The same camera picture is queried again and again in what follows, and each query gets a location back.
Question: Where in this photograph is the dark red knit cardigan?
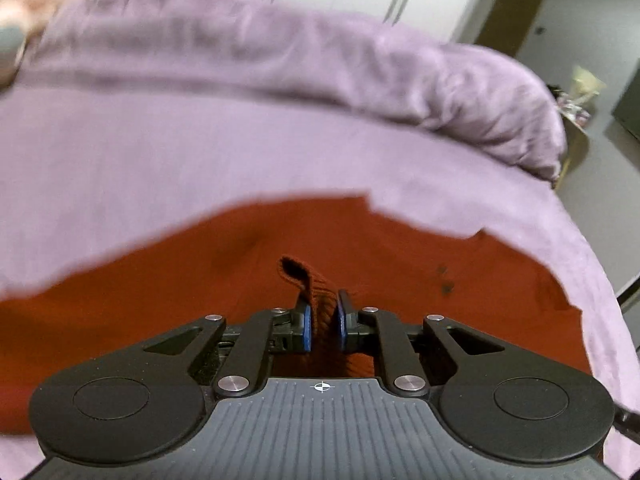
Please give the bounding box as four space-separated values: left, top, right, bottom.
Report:
1 197 590 434

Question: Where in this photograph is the purple bed sheet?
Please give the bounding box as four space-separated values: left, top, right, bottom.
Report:
0 71 640 480

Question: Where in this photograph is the yellow wooden side shelf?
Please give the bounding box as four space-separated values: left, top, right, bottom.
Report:
549 64 609 191

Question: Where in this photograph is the black flat panel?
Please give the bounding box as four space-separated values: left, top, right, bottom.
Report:
612 67 640 140

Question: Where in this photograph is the crumpled purple duvet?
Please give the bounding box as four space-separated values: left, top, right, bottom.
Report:
18 0 566 182

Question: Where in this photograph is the brown wooden door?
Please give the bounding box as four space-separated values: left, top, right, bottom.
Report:
474 0 542 58

